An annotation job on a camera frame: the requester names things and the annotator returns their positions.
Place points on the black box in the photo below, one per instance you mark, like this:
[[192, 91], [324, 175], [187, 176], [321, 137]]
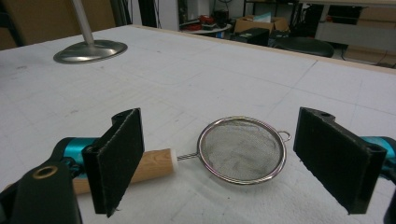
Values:
[[253, 35]]

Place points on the brown board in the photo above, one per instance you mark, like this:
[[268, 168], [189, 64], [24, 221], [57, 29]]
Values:
[[37, 18]]

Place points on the red tool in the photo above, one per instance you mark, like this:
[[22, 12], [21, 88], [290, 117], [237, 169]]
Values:
[[206, 20]]

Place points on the black round chair seat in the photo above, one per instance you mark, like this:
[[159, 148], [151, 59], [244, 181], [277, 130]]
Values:
[[305, 46]]

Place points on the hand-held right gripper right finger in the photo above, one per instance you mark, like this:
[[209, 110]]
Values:
[[336, 165]]

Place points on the silver metal stand base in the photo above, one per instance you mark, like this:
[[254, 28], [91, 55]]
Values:
[[90, 49]]

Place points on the cardboard box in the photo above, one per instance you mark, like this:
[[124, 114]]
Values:
[[260, 23]]

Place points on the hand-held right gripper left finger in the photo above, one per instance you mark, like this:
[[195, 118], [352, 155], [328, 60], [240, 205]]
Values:
[[116, 165]]

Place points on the white shelf unit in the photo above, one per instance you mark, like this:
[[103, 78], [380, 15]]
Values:
[[355, 31]]

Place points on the round white table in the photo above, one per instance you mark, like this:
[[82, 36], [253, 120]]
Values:
[[208, 29]]

